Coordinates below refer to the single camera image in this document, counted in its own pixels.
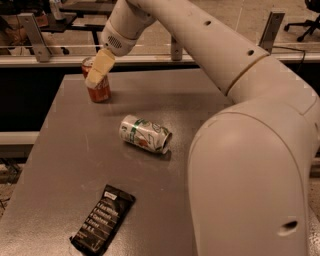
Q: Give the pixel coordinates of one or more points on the black background desk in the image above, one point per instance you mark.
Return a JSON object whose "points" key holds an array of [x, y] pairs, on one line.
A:
{"points": [[61, 16]]}

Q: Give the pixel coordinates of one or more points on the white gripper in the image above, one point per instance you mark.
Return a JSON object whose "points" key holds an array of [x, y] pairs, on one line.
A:
{"points": [[119, 42]]}

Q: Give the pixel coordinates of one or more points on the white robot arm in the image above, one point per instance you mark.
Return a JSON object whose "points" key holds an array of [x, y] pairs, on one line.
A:
{"points": [[248, 165]]}

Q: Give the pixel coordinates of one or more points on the left metal rail bracket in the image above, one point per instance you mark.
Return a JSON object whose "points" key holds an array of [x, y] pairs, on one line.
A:
{"points": [[34, 34]]}

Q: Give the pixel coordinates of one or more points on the black office chair base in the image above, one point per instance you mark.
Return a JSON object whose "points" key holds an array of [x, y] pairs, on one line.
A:
{"points": [[312, 25]]}

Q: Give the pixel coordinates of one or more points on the white green 7up can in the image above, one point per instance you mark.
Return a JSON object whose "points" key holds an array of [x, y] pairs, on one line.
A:
{"points": [[145, 134]]}

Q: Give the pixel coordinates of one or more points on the black snack bar wrapper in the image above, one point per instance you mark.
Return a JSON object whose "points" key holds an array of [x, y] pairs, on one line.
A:
{"points": [[103, 222]]}

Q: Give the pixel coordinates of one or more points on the right metal rail bracket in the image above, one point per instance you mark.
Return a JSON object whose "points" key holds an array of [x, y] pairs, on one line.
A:
{"points": [[271, 29]]}

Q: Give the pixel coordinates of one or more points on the middle metal rail bracket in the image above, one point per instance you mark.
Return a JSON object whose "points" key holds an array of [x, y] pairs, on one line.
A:
{"points": [[176, 50]]}

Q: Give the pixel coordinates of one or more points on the metal railing bar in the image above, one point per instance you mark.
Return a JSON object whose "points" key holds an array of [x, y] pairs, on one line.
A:
{"points": [[9, 61]]}

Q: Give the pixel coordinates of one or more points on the metal rail bracket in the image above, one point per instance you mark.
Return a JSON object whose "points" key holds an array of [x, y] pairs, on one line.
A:
{"points": [[176, 50], [34, 34], [271, 29]]}

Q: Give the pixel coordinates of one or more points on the red coke can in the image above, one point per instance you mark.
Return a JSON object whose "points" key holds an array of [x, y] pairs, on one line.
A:
{"points": [[98, 92]]}

